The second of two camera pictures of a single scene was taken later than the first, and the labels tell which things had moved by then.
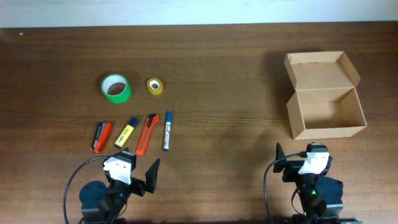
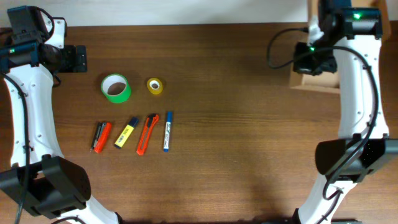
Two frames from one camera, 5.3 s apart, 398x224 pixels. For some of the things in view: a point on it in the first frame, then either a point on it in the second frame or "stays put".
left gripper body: (137, 186) -> (67, 57)
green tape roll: (115, 88) stays put
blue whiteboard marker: (167, 131) stays put
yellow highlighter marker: (126, 132) stays put
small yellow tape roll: (155, 86) stays put
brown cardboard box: (326, 104) -> (329, 82)
